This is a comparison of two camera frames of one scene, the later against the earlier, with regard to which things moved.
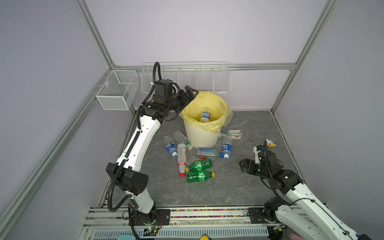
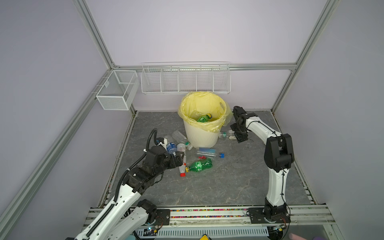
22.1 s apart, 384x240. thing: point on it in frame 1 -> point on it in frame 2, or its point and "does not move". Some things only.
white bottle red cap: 181,158 does not move
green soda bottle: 199,175 -> 204,118
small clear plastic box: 235,134 does not move
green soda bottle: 202,165 does not move
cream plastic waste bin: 201,138 does not move
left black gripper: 186,101 -> 173,164
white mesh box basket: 119,90 does not move
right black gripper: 251,163 -> 241,137
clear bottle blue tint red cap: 204,153 does not move
